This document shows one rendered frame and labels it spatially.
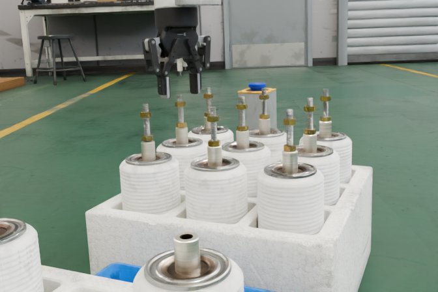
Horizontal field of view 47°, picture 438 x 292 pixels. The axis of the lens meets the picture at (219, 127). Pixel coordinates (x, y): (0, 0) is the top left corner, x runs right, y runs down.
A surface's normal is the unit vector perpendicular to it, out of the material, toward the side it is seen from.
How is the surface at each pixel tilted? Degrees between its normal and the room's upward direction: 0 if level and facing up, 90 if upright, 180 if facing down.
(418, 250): 0
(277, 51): 90
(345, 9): 89
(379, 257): 0
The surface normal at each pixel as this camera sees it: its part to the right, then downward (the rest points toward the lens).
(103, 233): -0.40, 0.19
